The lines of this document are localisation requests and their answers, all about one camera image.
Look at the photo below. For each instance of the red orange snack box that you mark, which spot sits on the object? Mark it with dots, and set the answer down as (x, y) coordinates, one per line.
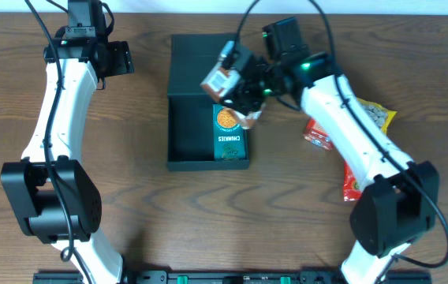
(315, 134)

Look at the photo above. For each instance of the dark green gift box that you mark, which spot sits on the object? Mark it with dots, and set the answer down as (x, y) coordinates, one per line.
(190, 108)

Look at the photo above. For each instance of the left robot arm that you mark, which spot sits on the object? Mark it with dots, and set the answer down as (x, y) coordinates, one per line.
(51, 195)

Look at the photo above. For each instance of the brown white carton box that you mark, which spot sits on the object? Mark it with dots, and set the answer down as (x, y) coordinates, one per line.
(228, 89)

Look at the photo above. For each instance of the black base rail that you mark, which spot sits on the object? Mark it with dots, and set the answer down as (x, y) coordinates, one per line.
(301, 277)

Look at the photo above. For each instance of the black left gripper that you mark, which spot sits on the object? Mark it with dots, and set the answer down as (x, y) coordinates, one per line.
(122, 58)

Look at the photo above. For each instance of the yellow Hacks candy bag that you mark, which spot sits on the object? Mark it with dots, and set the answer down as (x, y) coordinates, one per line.
(380, 115)

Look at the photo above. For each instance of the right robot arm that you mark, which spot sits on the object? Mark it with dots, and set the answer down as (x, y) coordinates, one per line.
(398, 197)

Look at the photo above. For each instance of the teal Chunkies cookie box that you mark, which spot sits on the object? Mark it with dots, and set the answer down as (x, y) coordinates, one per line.
(228, 136)

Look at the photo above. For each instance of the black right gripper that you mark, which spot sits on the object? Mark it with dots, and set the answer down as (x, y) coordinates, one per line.
(239, 95)

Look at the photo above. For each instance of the red snack pouch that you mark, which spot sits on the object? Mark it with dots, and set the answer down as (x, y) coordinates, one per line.
(350, 189)

